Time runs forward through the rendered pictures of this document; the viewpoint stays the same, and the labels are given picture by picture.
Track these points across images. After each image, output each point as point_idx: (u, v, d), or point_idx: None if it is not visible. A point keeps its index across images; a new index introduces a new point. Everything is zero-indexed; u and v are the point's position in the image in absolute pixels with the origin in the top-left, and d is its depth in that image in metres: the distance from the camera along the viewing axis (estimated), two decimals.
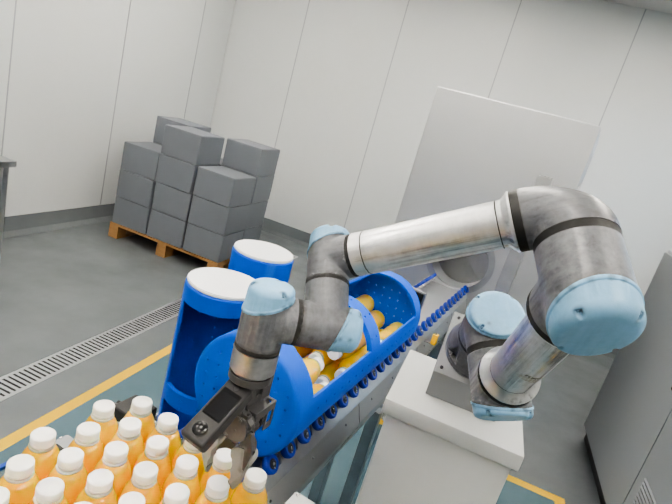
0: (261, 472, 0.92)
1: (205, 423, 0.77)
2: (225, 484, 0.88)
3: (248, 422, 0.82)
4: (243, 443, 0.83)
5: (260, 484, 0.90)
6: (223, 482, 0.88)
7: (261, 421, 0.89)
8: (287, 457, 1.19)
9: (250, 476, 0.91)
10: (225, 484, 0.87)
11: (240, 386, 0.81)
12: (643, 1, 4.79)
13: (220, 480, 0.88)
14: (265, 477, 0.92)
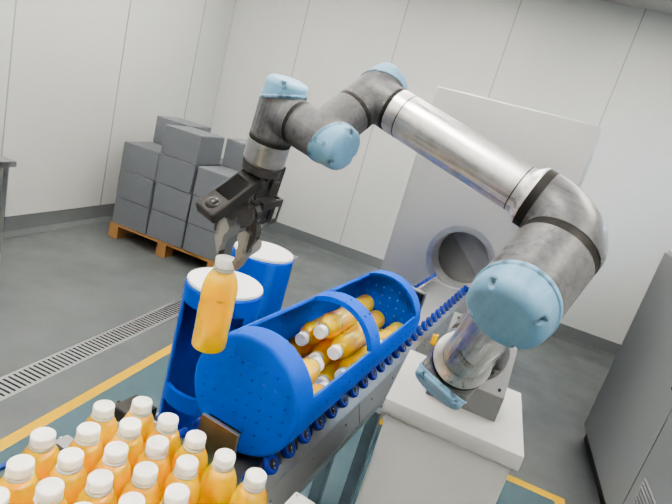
0: (261, 472, 0.92)
1: (217, 198, 0.87)
2: (232, 259, 0.98)
3: (255, 208, 0.91)
4: (249, 228, 0.93)
5: (260, 484, 0.90)
6: (230, 258, 0.99)
7: (268, 217, 0.98)
8: (287, 457, 1.19)
9: (250, 476, 0.91)
10: (231, 259, 0.98)
11: (251, 173, 0.89)
12: (643, 1, 4.79)
13: (227, 257, 0.99)
14: (265, 477, 0.92)
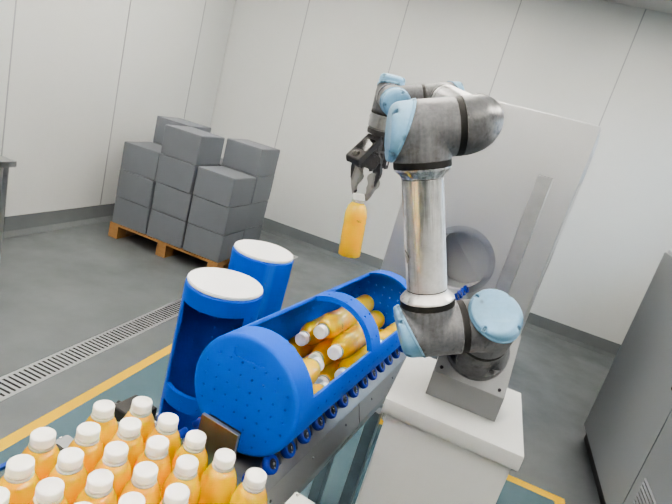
0: (261, 472, 0.92)
1: (358, 150, 1.45)
2: (363, 194, 1.56)
3: (379, 156, 1.49)
4: (375, 170, 1.50)
5: (260, 484, 0.90)
6: (362, 194, 1.56)
7: (383, 164, 1.55)
8: (287, 457, 1.19)
9: (250, 476, 0.91)
10: (363, 194, 1.56)
11: (375, 134, 1.47)
12: (643, 1, 4.79)
13: (360, 193, 1.56)
14: (265, 477, 0.92)
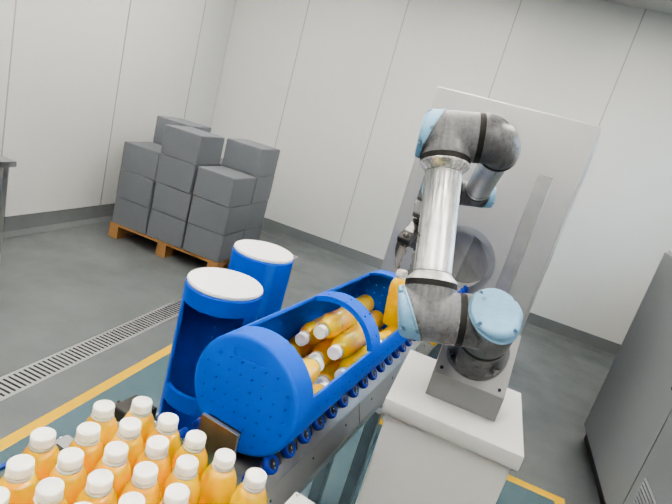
0: (261, 472, 0.92)
1: (408, 233, 1.64)
2: (406, 271, 1.74)
3: None
4: None
5: (260, 484, 0.90)
6: (404, 270, 1.75)
7: None
8: (287, 457, 1.19)
9: (250, 476, 0.91)
10: (406, 271, 1.74)
11: None
12: (643, 1, 4.79)
13: (403, 270, 1.75)
14: (265, 477, 0.92)
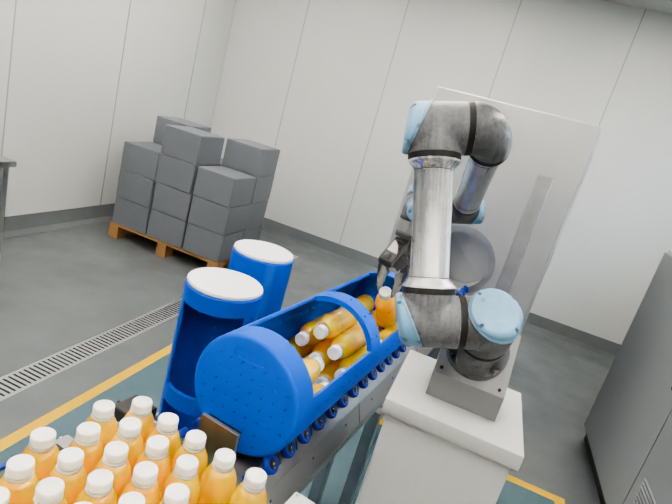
0: (261, 472, 0.92)
1: (390, 253, 1.55)
2: (388, 291, 1.64)
3: (406, 258, 1.60)
4: (402, 270, 1.61)
5: (260, 484, 0.90)
6: (387, 290, 1.64)
7: (407, 264, 1.66)
8: (287, 457, 1.19)
9: (250, 476, 0.91)
10: (388, 291, 1.64)
11: (404, 238, 1.59)
12: (643, 1, 4.79)
13: (385, 289, 1.64)
14: (265, 477, 0.92)
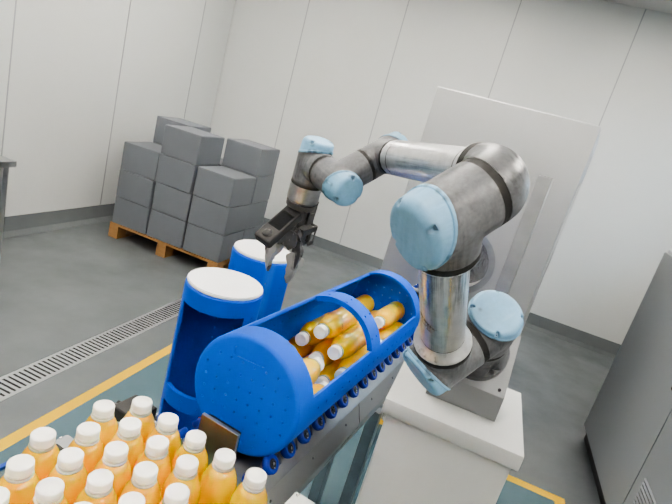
0: (261, 472, 0.92)
1: (270, 229, 1.17)
2: (380, 323, 1.70)
3: (298, 234, 1.21)
4: (294, 249, 1.23)
5: (260, 484, 0.90)
6: (379, 322, 1.70)
7: (306, 240, 1.28)
8: (287, 457, 1.19)
9: (250, 476, 0.91)
10: (380, 323, 1.70)
11: (294, 209, 1.19)
12: (643, 1, 4.79)
13: (377, 321, 1.70)
14: (265, 477, 0.92)
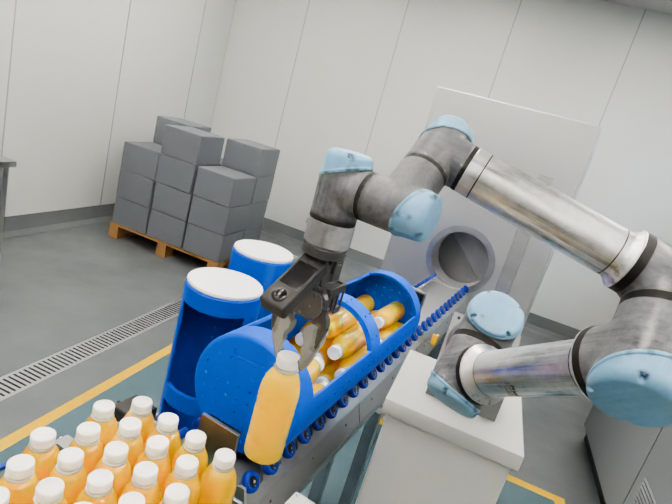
0: (294, 354, 0.86)
1: (284, 289, 0.76)
2: (380, 323, 1.70)
3: (323, 296, 0.80)
4: (317, 320, 0.81)
5: (294, 364, 0.84)
6: (379, 322, 1.70)
7: (331, 305, 0.87)
8: (287, 457, 1.19)
9: (283, 356, 0.84)
10: (380, 323, 1.70)
11: (316, 257, 0.79)
12: (643, 1, 4.79)
13: (377, 321, 1.70)
14: (298, 358, 0.85)
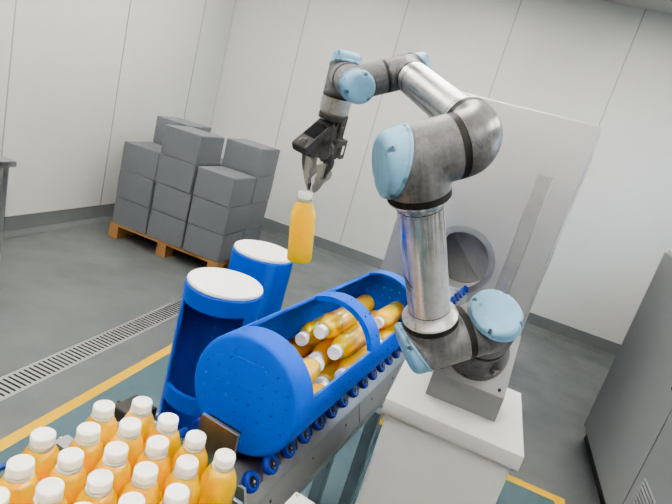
0: (308, 191, 1.38)
1: (306, 138, 1.26)
2: (380, 323, 1.70)
3: (331, 145, 1.31)
4: (326, 160, 1.33)
5: (308, 195, 1.36)
6: (379, 322, 1.70)
7: (337, 154, 1.37)
8: (287, 457, 1.19)
9: (301, 191, 1.37)
10: (380, 323, 1.70)
11: (326, 120, 1.29)
12: (643, 1, 4.79)
13: (377, 321, 1.70)
14: (311, 192, 1.37)
